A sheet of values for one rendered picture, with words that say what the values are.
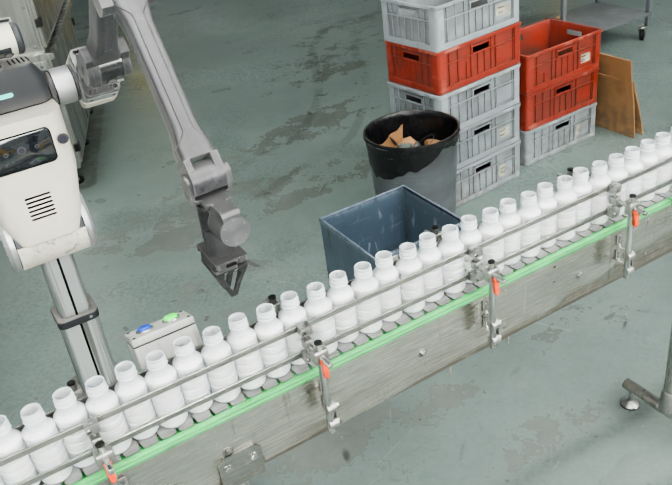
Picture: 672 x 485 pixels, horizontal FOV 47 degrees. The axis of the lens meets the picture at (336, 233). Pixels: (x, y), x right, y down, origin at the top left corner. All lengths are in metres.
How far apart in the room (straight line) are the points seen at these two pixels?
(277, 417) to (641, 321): 2.10
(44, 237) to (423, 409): 1.61
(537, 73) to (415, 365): 2.92
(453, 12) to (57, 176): 2.42
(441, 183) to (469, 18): 0.86
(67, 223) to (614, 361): 2.14
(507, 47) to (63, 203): 2.80
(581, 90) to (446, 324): 3.18
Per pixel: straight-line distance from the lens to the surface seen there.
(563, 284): 2.07
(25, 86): 1.96
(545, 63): 4.57
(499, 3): 4.13
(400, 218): 2.50
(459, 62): 3.99
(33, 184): 1.95
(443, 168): 3.58
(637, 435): 2.97
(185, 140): 1.41
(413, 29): 3.95
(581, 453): 2.88
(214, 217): 1.39
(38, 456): 1.56
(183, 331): 1.70
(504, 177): 4.49
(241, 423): 1.66
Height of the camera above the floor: 2.07
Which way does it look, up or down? 30 degrees down
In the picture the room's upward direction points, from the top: 8 degrees counter-clockwise
